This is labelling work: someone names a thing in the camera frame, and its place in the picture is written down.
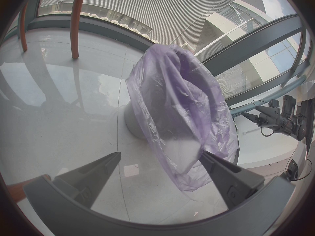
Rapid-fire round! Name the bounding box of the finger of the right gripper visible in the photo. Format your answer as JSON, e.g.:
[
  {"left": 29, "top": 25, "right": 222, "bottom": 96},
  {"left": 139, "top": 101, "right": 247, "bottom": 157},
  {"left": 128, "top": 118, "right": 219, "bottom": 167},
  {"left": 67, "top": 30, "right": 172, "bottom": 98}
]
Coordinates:
[
  {"left": 242, "top": 112, "right": 259, "bottom": 125},
  {"left": 255, "top": 105, "right": 274, "bottom": 116}
]

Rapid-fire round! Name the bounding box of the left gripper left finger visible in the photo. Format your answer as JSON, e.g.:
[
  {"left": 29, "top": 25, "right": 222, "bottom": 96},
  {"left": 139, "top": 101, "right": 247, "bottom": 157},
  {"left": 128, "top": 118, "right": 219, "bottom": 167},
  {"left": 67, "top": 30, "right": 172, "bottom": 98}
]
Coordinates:
[{"left": 52, "top": 152, "right": 121, "bottom": 209}]

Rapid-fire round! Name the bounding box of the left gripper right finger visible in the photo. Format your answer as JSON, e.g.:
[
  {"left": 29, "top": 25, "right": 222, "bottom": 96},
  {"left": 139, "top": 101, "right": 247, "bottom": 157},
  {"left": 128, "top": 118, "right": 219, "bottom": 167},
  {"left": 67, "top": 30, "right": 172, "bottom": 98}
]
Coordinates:
[{"left": 200, "top": 151, "right": 265, "bottom": 210}]

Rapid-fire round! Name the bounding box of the purple plastic bag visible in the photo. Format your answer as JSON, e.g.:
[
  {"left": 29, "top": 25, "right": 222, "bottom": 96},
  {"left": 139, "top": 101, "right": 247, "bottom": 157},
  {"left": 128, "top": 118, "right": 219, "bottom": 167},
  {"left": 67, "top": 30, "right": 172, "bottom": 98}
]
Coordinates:
[{"left": 126, "top": 43, "right": 240, "bottom": 192}]

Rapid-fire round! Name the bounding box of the white trash bin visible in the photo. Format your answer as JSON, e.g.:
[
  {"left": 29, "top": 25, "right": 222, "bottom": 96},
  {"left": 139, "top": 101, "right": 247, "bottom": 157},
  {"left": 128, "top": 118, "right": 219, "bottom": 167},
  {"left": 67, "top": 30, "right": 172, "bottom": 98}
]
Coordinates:
[{"left": 124, "top": 56, "right": 214, "bottom": 173}]

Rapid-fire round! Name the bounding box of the window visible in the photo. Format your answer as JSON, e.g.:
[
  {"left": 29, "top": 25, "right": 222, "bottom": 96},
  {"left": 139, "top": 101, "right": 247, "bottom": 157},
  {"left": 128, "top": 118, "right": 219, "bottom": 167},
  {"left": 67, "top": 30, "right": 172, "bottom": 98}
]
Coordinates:
[{"left": 17, "top": 0, "right": 310, "bottom": 112}]

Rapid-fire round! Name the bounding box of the white cushioned wooden chair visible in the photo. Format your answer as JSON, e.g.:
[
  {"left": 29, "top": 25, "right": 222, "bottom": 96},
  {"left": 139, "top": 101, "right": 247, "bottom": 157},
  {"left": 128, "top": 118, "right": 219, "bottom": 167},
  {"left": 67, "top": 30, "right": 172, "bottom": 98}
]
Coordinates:
[{"left": 7, "top": 0, "right": 89, "bottom": 203}]

